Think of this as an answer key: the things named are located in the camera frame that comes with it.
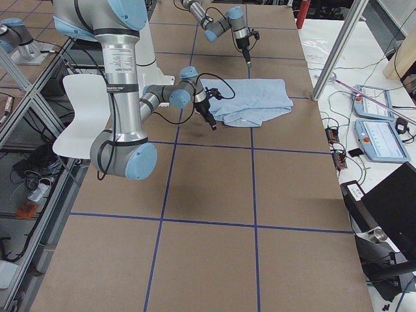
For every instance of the white plastic chair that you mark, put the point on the white plastic chair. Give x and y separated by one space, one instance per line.
88 96

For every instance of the aluminium frame rail left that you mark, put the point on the aluminium frame rail left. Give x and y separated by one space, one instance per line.
30 171

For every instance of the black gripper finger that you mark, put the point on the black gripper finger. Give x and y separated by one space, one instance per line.
247 58
212 124

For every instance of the black smartphone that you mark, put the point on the black smartphone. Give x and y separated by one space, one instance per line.
356 152

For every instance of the black laptop on stand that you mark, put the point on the black laptop on stand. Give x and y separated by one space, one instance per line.
385 216

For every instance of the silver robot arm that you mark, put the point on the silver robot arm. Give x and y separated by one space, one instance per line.
214 24
124 150

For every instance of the brown paper table mat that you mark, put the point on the brown paper table mat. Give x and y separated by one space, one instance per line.
233 219

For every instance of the aluminium frame post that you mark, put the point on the aluminium frame post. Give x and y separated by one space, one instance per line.
345 33

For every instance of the lower teach pendant tablet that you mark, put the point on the lower teach pendant tablet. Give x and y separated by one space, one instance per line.
380 142

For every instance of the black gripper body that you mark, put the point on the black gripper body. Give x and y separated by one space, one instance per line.
203 107
242 44

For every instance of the orange box under table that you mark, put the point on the orange box under table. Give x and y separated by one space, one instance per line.
26 210

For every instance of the orange black connector box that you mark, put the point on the orange black connector box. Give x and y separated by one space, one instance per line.
332 134

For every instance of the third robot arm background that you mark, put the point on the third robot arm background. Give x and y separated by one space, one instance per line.
16 39

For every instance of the light blue button shirt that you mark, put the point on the light blue button shirt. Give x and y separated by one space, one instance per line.
248 102

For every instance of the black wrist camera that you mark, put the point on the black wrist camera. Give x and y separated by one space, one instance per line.
254 33
213 93

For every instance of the red cylinder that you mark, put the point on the red cylinder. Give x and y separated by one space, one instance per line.
302 13

